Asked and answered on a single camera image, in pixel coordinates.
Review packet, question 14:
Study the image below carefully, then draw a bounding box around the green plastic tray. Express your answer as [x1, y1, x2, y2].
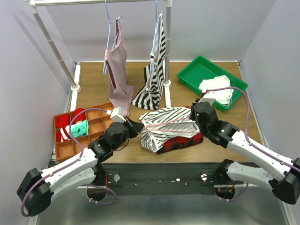
[177, 56, 248, 97]

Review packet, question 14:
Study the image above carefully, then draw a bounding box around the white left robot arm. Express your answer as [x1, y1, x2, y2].
[16, 117, 144, 217]

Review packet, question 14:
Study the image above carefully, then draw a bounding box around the bold black white striped top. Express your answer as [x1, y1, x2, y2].
[131, 22, 166, 110]

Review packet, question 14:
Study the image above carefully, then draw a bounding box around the pink wire hanger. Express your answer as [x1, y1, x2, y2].
[145, 117, 200, 137]

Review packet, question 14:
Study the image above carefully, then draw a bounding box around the blue hanger with striped top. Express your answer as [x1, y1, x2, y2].
[145, 0, 163, 91]

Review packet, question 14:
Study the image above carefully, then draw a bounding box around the silver clothes rack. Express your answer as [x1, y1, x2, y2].
[26, 0, 173, 109]

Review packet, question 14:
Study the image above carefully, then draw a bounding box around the teal cloth bundle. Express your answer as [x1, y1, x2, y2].
[65, 120, 89, 138]

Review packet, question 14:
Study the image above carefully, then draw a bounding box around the blue hanger with mauve top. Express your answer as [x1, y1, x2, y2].
[103, 0, 122, 75]

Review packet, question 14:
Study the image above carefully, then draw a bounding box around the red sock roll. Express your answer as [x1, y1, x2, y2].
[71, 108, 86, 124]

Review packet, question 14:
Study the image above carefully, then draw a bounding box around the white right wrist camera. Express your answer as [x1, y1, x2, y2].
[198, 91, 216, 106]

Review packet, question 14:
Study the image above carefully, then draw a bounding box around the thin striped tank top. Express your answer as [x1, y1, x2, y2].
[139, 107, 200, 152]

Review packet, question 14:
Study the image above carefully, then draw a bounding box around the white cloth in tray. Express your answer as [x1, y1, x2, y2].
[198, 75, 234, 107]

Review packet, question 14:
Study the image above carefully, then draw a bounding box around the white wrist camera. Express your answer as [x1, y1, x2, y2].
[198, 91, 216, 106]
[106, 106, 128, 123]

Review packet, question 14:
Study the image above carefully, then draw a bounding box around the red white striped sock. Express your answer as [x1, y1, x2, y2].
[56, 127, 70, 143]

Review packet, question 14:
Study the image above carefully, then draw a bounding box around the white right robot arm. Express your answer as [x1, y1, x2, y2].
[190, 102, 300, 205]

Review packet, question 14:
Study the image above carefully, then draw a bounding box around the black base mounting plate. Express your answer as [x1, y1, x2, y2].
[92, 163, 233, 196]

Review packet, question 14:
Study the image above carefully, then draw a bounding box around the orange compartment organizer box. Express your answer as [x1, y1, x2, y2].
[52, 102, 114, 163]

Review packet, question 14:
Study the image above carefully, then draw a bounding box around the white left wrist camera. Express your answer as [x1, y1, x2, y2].
[106, 106, 128, 123]

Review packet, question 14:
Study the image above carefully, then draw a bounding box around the red black plaid shirt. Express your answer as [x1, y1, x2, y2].
[153, 107, 203, 154]

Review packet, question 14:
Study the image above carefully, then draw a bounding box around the mauve tank top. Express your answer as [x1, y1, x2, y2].
[105, 17, 134, 116]

